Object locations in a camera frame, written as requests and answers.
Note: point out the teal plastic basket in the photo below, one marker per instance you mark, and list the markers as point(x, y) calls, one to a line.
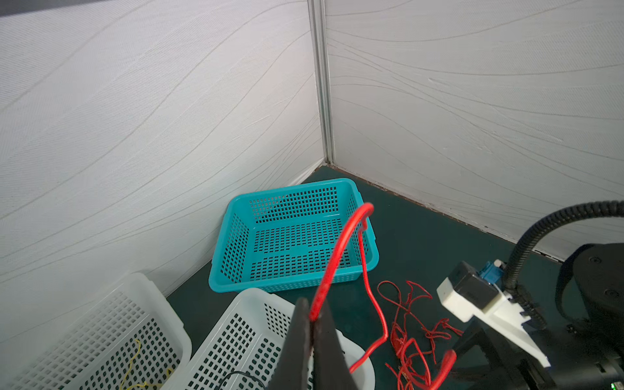
point(281, 239)

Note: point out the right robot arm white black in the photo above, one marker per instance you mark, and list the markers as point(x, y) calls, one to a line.
point(588, 352)

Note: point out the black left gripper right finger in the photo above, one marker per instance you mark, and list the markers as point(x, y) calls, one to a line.
point(330, 369)

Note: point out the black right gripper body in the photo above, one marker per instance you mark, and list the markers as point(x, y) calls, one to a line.
point(507, 367)

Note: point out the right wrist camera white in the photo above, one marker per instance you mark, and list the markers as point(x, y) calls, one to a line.
point(467, 295)

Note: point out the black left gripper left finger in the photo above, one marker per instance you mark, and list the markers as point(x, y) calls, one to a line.
point(292, 369)

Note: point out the white plastic basket far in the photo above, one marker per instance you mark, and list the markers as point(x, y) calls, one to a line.
point(131, 339)

